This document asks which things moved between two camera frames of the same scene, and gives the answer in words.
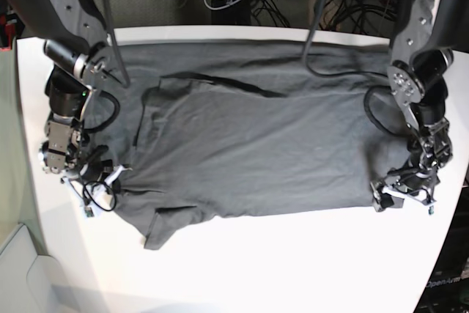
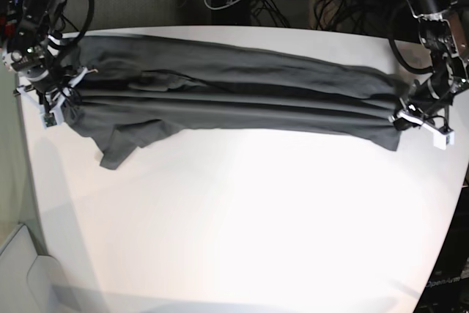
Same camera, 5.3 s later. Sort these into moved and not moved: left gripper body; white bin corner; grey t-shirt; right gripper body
Moved: grey t-shirt; right gripper body; left gripper body
Not moved: white bin corner
